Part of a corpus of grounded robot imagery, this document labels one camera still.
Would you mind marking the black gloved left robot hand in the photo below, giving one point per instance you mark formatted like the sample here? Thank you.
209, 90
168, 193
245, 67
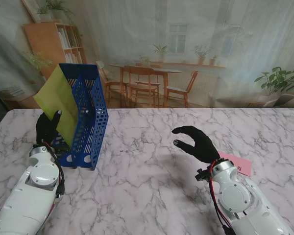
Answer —
45, 129

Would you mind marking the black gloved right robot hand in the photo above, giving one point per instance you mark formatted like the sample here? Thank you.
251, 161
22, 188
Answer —
203, 145

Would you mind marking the yellow-green translucent file folder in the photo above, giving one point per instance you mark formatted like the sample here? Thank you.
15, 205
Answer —
58, 98

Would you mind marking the pink paper receipt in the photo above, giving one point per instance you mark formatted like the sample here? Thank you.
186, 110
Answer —
242, 165

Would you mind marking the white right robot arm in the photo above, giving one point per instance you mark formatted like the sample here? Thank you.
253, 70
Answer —
237, 195

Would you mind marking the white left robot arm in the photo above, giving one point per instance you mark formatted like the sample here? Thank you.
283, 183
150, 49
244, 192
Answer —
27, 195

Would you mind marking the blue perforated plastic file rack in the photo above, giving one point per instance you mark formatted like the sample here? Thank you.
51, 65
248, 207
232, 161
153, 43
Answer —
98, 102

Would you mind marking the printed room scene backdrop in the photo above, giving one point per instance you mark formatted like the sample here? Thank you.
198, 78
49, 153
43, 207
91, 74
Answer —
161, 36

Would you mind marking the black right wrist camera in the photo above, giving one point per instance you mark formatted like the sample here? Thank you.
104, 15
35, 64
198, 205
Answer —
203, 175

